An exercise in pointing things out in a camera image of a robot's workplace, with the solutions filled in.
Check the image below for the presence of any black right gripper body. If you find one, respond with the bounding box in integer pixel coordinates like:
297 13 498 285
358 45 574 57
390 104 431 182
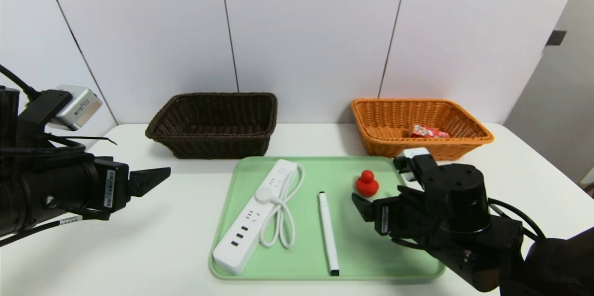
372 185 438 245

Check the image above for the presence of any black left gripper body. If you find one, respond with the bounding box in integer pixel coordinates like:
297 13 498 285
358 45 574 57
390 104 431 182
42 156 130 213

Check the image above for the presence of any red rubber duck toy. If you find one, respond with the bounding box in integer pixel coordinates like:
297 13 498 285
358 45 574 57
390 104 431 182
355 170 380 198

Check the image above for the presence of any red snack packet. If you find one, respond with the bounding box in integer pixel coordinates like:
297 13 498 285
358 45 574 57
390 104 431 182
410 123 451 139

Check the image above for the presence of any white power strip with cable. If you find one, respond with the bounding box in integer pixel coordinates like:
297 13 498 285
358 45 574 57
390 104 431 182
212 159 305 275

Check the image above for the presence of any orange wicker basket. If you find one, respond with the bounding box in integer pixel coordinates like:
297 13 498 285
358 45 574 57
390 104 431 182
350 98 494 161

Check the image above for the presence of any dark brown wicker basket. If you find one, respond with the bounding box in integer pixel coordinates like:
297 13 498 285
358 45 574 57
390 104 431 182
145 92 278 160

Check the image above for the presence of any white marker pen black cap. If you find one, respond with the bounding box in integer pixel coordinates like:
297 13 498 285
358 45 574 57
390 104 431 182
318 191 340 277

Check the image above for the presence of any light green plastic tray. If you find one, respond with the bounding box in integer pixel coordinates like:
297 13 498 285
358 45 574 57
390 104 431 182
208 156 447 282

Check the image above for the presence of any black cable tie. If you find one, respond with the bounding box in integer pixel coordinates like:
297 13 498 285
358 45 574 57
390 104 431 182
46 133 117 146

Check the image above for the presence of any thin black cable white tag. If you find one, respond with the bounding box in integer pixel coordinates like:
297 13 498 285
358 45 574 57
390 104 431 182
0 215 83 248

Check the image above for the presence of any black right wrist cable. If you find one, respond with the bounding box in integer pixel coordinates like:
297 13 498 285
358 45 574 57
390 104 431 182
487 198 548 241

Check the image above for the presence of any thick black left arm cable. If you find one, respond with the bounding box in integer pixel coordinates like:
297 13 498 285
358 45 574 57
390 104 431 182
0 64 40 102

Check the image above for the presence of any black wall bracket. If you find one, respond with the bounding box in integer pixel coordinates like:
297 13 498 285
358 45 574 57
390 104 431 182
546 30 568 46

